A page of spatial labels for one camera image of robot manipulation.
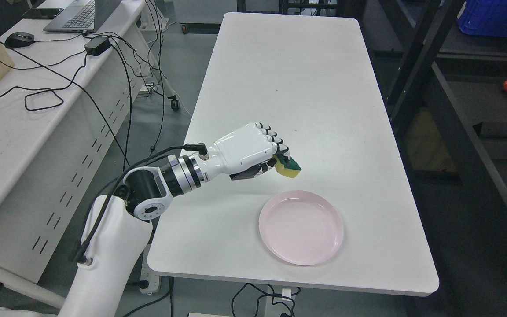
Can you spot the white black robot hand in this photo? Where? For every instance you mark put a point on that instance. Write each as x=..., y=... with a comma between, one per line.
x=244, y=153

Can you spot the green yellow sponge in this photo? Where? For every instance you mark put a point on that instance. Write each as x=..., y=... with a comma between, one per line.
x=286, y=166

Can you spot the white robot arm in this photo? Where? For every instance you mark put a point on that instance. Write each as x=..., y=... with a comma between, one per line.
x=118, y=227

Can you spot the black metal shelf rack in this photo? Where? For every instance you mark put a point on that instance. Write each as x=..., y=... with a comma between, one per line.
x=444, y=95

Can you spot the pink plate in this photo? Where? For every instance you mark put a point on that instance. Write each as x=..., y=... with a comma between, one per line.
x=301, y=227

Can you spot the white table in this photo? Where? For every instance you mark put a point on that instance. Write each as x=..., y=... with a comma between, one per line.
x=310, y=78

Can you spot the white power strip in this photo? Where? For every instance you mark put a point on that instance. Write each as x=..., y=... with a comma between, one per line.
x=150, y=281

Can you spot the black power adapter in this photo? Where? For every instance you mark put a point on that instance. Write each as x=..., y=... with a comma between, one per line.
x=97, y=45

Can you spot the white side desk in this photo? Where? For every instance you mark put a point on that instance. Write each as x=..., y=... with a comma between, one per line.
x=59, y=113

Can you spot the grey laptop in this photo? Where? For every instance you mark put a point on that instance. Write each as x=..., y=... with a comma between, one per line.
x=83, y=15

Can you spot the black smartphone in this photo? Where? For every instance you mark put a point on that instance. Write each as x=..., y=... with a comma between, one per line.
x=42, y=13

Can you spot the black computer mouse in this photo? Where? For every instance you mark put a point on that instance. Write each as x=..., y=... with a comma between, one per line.
x=19, y=40

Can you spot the blue plastic bin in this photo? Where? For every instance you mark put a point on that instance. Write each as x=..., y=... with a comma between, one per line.
x=483, y=18

